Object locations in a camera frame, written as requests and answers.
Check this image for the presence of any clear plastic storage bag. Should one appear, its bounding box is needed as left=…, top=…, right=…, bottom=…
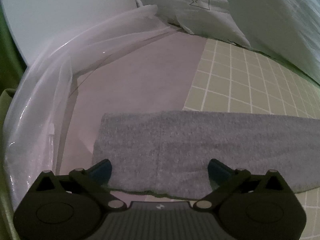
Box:
left=2, top=5, right=176, bottom=209

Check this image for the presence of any green grid mat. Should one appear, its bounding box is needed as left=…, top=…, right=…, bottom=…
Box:
left=181, top=38, right=320, bottom=240

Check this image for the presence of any pale blue pillow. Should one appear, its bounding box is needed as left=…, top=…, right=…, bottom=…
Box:
left=1, top=0, right=136, bottom=64

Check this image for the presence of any pale green carrot print quilt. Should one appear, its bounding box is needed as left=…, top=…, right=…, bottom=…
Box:
left=137, top=0, right=319, bottom=81

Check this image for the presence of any grey zip hoodie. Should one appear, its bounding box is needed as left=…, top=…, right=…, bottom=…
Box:
left=92, top=111, right=319, bottom=199

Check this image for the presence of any green fabric at edge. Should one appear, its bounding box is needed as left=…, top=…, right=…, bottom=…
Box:
left=1, top=9, right=26, bottom=239

